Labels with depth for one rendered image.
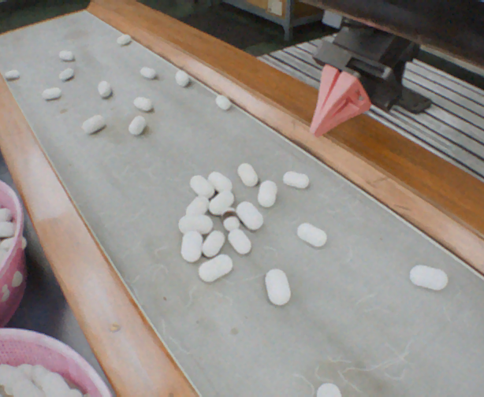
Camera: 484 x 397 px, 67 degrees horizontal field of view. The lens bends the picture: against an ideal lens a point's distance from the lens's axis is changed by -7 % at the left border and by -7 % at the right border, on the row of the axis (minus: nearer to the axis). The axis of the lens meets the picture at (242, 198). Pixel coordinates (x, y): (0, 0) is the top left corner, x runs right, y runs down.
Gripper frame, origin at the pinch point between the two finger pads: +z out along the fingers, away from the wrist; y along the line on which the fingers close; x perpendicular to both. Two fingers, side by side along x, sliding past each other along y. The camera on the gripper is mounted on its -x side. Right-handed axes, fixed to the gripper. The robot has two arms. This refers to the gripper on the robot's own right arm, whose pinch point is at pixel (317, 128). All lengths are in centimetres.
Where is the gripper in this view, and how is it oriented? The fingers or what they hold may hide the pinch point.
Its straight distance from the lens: 47.1
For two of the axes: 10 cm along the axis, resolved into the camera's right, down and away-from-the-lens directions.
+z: -5.9, 8.0, 1.3
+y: 6.1, 5.4, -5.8
